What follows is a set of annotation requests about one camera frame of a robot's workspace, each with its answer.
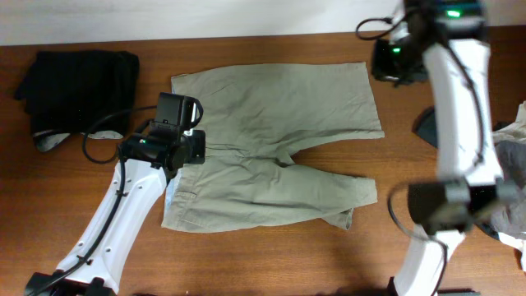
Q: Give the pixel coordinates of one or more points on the folded black garment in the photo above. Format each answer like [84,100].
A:
[70,91]

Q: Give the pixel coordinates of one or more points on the khaki cargo shorts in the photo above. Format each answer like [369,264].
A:
[256,118]

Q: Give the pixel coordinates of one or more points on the grey brown garment pile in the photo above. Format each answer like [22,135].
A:
[509,220]

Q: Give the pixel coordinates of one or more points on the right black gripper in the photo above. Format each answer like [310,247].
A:
[386,66]

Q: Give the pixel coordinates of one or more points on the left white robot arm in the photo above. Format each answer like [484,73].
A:
[146,164]

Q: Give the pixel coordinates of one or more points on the dark teal garment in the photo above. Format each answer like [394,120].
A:
[424,126]

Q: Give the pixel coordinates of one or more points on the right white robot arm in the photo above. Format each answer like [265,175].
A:
[447,42]

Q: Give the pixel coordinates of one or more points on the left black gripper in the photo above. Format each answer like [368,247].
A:
[196,147]

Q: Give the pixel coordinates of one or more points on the grey cloth under black garment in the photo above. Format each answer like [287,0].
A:
[47,140]

